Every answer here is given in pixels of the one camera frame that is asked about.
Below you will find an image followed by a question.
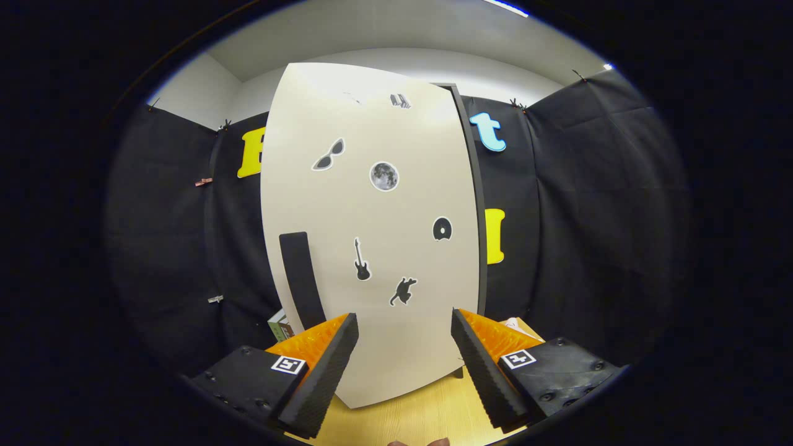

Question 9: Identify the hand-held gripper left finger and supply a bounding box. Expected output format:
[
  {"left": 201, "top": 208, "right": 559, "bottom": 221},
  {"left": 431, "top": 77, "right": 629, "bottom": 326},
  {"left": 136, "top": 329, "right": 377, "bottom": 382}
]
[{"left": 186, "top": 312, "right": 360, "bottom": 440}]

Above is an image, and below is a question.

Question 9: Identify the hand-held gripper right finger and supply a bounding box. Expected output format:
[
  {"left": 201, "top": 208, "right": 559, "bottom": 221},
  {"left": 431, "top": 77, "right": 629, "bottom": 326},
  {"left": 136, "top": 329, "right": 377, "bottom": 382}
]
[{"left": 450, "top": 308, "right": 623, "bottom": 434}]

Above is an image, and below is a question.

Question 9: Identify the beige cabinet door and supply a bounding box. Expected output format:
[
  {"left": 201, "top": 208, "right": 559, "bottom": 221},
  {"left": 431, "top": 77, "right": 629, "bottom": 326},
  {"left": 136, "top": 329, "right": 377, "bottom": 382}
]
[{"left": 260, "top": 62, "right": 481, "bottom": 409}]

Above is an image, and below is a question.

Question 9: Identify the black door handle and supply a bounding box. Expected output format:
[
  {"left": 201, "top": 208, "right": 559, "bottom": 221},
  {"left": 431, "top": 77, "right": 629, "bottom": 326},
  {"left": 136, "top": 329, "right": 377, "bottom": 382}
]
[{"left": 279, "top": 231, "right": 327, "bottom": 332}]

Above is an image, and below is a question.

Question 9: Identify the dark grey cabinet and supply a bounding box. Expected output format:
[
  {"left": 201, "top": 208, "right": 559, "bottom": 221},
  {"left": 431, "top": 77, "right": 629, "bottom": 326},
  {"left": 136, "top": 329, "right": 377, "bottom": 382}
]
[{"left": 434, "top": 82, "right": 488, "bottom": 378}]

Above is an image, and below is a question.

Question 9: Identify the black backdrop cloth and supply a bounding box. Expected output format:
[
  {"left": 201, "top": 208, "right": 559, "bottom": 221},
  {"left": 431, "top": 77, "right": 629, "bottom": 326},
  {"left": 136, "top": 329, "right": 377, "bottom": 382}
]
[{"left": 105, "top": 68, "right": 691, "bottom": 378}]

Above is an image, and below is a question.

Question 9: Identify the long ceiling light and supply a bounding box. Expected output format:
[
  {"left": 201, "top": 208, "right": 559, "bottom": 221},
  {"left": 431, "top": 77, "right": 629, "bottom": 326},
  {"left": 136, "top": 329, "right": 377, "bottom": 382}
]
[{"left": 483, "top": 0, "right": 530, "bottom": 18}]

